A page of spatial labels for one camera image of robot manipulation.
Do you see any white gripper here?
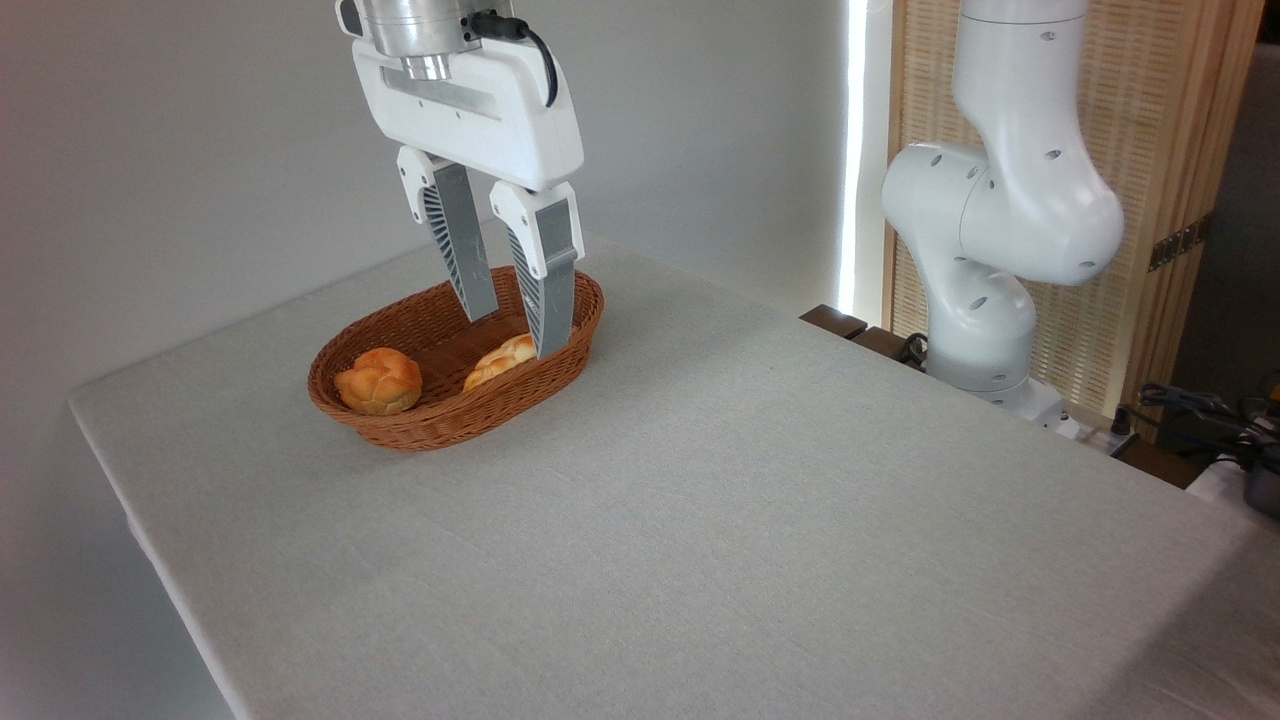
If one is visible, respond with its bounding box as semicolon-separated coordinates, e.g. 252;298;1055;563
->
350;40;586;360

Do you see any long braided bread loaf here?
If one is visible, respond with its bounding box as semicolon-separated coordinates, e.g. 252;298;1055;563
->
462;333;538;392

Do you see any round golden bread roll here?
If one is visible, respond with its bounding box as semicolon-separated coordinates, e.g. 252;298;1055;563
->
333;347;423;416

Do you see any brown wicker basket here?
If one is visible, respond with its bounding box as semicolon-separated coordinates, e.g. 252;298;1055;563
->
307;266;605;453

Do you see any grey linen tablecloth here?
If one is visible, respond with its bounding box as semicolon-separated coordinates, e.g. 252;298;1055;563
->
68;235;1280;720

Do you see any dark wooden bench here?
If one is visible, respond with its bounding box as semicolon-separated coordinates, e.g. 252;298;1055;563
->
800;304;926;371

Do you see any black screen hinge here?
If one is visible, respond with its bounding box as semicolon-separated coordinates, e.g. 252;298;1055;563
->
1148;215;1214;273

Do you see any wooden slatted folding screen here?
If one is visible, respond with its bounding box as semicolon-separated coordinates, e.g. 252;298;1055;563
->
885;0;1266;421

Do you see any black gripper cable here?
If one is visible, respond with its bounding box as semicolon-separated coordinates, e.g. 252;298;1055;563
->
470;10;559;109

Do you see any black cable bundle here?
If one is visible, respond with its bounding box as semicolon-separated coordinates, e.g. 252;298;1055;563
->
1138;380;1280;471

